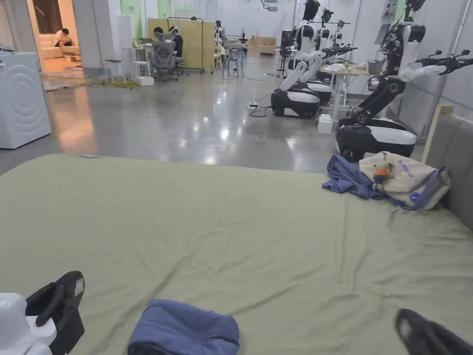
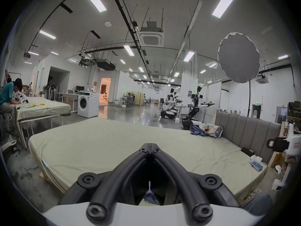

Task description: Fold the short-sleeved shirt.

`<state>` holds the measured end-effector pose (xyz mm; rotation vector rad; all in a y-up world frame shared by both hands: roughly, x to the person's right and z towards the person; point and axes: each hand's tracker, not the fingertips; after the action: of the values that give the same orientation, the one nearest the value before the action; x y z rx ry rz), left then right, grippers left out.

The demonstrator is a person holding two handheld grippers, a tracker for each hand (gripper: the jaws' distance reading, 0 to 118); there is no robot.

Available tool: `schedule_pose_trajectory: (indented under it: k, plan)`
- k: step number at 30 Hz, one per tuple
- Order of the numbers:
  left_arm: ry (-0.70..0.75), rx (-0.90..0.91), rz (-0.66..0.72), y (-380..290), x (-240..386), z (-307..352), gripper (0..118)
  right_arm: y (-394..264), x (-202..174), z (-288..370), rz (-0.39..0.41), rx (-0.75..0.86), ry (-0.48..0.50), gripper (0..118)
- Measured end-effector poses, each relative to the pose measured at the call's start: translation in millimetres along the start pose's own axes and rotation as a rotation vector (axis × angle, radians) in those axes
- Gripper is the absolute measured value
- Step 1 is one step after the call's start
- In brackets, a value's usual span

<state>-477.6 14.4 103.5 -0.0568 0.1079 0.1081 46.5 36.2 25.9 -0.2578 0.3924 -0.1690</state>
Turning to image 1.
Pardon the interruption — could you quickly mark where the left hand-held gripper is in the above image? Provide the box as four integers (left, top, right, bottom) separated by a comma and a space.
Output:
0, 270, 86, 355

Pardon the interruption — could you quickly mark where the dark blue garment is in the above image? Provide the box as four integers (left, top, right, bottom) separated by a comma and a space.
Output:
127, 299, 240, 355

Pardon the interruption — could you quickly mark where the beige tote bag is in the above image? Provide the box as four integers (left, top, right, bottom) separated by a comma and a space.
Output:
358, 151, 452, 212

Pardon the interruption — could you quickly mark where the bed with pale green sheet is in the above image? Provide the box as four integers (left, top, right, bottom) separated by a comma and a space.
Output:
0, 153, 473, 355

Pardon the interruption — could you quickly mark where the small orange plush toy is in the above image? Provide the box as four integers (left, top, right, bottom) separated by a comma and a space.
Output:
371, 167, 393, 191

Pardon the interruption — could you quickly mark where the crumpled blue garment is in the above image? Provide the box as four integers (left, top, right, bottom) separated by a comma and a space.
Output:
322, 153, 375, 201

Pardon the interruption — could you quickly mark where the grey padded headboard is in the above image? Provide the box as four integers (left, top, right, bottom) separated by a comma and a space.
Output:
421, 105, 473, 232

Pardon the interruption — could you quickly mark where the white washing machine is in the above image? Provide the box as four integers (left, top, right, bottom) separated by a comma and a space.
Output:
0, 51, 53, 150

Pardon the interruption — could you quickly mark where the black and white wheeled robot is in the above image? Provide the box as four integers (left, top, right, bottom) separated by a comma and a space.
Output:
335, 0, 473, 160
314, 7, 351, 106
270, 0, 359, 119

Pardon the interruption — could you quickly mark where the cream sofa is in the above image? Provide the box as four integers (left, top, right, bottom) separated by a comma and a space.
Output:
38, 33, 81, 61

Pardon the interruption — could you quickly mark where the grey office chair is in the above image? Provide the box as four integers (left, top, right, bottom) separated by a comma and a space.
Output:
149, 31, 190, 82

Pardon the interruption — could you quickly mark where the white table with clutter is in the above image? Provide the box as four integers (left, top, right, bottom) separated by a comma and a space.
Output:
321, 59, 388, 112

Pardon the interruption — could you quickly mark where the group of people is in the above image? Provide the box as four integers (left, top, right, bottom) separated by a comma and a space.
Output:
152, 25, 184, 59

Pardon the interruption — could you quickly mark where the grey plastic chair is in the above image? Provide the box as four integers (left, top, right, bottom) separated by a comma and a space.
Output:
221, 46, 247, 80

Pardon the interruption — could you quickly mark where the wooden crate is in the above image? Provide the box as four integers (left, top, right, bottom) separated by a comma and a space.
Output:
254, 36, 277, 56

